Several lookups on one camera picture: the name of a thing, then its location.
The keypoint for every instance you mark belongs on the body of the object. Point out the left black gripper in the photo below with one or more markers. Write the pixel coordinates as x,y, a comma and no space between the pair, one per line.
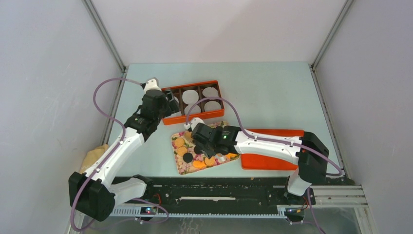
172,107

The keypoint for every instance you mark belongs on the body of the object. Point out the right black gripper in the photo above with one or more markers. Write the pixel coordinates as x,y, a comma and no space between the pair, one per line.
209,154

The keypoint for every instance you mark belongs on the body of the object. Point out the black round cookie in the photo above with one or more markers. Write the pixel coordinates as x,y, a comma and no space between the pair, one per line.
188,158
198,150

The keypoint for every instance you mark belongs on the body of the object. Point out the orange cookie tin box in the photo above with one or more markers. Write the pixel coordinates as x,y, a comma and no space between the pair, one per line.
177,91

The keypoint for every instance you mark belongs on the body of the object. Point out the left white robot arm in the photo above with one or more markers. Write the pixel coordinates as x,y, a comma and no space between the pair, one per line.
93,191

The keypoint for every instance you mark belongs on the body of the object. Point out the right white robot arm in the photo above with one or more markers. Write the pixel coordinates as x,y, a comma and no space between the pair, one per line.
306,151

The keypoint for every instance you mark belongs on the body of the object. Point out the orange pumpkin cookie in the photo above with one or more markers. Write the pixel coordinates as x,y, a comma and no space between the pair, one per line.
199,164
232,156

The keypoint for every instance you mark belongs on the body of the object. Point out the tan round cookie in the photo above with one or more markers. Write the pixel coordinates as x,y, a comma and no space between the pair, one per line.
210,161
181,151
179,142

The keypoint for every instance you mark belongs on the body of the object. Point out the orange tin lid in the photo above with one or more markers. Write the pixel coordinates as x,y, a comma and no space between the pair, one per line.
260,162

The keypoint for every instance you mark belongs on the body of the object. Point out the floral cookie tray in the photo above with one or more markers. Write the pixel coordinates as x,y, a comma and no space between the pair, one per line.
187,168

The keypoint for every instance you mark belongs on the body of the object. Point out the yellow cloth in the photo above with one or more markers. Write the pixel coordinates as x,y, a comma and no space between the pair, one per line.
92,157

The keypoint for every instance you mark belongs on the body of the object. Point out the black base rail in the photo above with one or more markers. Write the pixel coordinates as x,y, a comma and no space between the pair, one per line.
245,196

